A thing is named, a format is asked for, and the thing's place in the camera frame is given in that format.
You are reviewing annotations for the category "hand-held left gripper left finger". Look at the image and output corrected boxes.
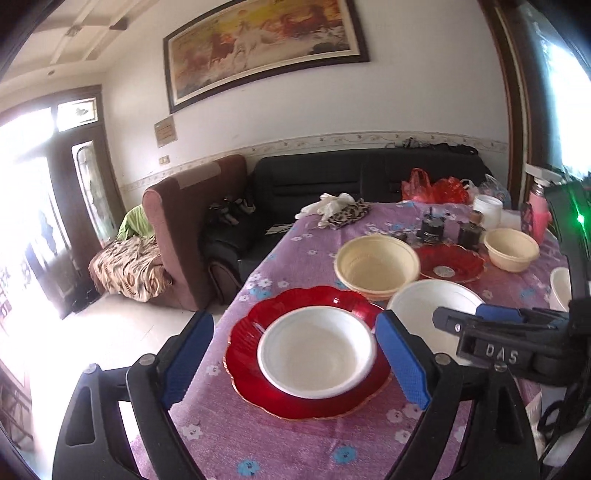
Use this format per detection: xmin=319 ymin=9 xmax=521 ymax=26
xmin=52 ymin=310 xmax=215 ymax=480

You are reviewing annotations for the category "green cloth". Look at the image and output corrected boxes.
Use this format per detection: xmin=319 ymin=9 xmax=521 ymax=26
xmin=116 ymin=205 xmax=155 ymax=241

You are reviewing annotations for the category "small red glass plate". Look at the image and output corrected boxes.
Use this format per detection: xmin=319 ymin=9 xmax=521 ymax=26
xmin=416 ymin=243 xmax=486 ymax=283

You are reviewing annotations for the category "wooden window frame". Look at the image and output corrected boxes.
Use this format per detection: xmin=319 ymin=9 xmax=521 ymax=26
xmin=478 ymin=0 xmax=591 ymax=185

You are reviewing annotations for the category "brown patterned blanket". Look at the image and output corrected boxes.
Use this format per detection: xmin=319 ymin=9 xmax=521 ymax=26
xmin=89 ymin=236 xmax=174 ymax=303

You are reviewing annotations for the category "black bag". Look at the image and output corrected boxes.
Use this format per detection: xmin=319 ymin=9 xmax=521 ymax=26
xmin=203 ymin=198 xmax=259 ymax=227

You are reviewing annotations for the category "black jar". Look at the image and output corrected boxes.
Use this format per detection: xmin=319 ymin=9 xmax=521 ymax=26
xmin=457 ymin=210 xmax=485 ymax=250
xmin=418 ymin=208 xmax=446 ymax=245

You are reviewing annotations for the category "purple floral tablecloth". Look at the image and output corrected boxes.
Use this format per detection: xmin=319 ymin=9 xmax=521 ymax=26
xmin=129 ymin=199 xmax=573 ymax=480

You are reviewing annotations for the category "wooden chair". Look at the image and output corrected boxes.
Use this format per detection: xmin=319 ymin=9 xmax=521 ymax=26
xmin=0 ymin=360 xmax=35 ymax=455

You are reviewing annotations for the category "white plastic container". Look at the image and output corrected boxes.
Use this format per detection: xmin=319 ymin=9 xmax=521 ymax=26
xmin=472 ymin=195 xmax=504 ymax=229

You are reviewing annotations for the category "clear plastic bag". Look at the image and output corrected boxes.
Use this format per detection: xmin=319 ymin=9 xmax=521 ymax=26
xmin=478 ymin=174 xmax=512 ymax=208

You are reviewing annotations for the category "framed horse painting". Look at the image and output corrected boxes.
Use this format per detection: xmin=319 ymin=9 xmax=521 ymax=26
xmin=163 ymin=0 xmax=371 ymax=114

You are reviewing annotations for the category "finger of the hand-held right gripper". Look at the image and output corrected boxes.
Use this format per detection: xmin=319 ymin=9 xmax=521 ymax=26
xmin=433 ymin=306 xmax=536 ymax=344
xmin=475 ymin=302 xmax=573 ymax=326

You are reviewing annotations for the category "pink knit-sleeved thermos bottle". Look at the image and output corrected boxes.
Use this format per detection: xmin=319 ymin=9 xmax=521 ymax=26
xmin=529 ymin=178 xmax=552 ymax=236

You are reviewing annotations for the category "brown armchair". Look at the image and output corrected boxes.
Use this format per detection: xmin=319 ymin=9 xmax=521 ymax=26
xmin=142 ymin=154 xmax=247 ymax=311

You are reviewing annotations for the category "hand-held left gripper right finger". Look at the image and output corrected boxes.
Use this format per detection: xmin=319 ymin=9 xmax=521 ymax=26
xmin=375 ymin=309 xmax=541 ymax=480

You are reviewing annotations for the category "brown glass-panel door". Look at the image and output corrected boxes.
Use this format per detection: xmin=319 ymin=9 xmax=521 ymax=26
xmin=46 ymin=85 xmax=127 ymax=319

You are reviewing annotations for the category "leopard print cloth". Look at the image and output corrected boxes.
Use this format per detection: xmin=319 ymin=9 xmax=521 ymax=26
xmin=318 ymin=199 xmax=372 ymax=230

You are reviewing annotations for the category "white glove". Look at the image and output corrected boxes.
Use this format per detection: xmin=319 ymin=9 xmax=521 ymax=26
xmin=295 ymin=192 xmax=354 ymax=220

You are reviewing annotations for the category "white foam bowl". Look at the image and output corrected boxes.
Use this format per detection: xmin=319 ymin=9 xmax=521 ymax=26
xmin=387 ymin=279 xmax=485 ymax=358
xmin=257 ymin=308 xmax=377 ymax=400
xmin=549 ymin=267 xmax=573 ymax=312

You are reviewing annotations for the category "red plastic bag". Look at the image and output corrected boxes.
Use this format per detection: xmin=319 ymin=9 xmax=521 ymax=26
xmin=401 ymin=167 xmax=471 ymax=205

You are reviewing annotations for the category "dark cloth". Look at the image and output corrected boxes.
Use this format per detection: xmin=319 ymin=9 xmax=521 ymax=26
xmin=402 ymin=137 xmax=479 ymax=156

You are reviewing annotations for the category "wall plaque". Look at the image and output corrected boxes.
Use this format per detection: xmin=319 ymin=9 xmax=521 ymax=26
xmin=154 ymin=115 xmax=177 ymax=148

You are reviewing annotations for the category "black sofa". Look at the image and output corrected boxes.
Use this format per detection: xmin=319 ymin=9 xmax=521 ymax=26
xmin=203 ymin=152 xmax=492 ymax=296

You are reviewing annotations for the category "large red glass plate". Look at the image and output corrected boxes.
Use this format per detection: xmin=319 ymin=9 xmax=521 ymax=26
xmin=224 ymin=285 xmax=393 ymax=421

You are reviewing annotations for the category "cream plastic bowl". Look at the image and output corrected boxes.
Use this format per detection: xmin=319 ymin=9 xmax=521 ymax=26
xmin=333 ymin=233 xmax=421 ymax=301
xmin=483 ymin=227 xmax=541 ymax=272

